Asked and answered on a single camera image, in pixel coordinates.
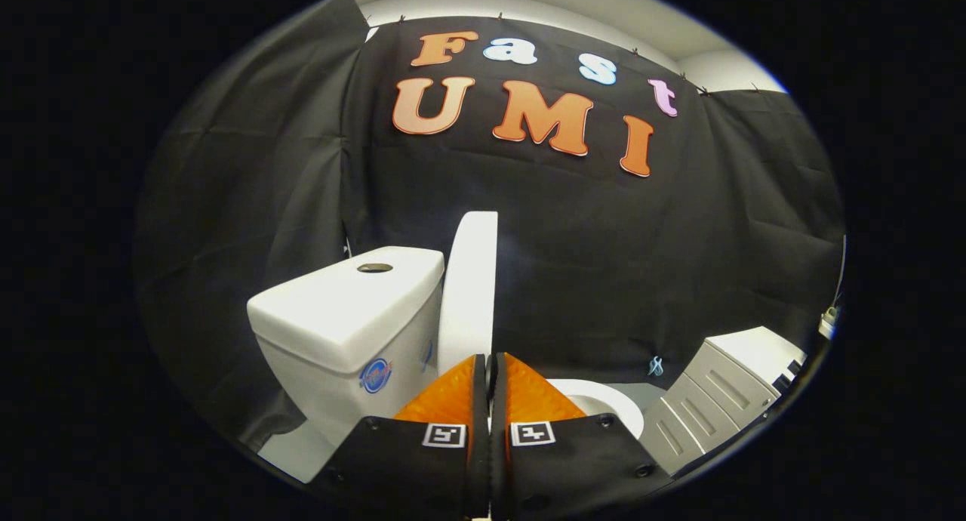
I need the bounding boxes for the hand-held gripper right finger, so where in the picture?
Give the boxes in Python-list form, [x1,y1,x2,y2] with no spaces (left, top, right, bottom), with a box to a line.
[489,353,672,519]

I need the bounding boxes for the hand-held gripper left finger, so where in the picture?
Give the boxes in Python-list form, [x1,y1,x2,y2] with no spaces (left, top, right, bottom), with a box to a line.
[309,353,491,520]

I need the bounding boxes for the white toilet lid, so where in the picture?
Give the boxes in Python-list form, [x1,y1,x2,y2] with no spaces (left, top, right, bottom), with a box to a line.
[438,211,499,378]

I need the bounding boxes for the white ceramic toilet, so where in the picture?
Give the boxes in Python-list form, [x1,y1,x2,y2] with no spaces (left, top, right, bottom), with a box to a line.
[247,247,645,484]

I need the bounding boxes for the white panelled cabinet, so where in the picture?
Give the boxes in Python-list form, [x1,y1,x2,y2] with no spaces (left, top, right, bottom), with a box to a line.
[641,326,808,476]

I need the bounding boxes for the black backdrop cloth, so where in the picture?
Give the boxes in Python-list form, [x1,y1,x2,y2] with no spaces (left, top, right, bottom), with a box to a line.
[136,0,844,454]

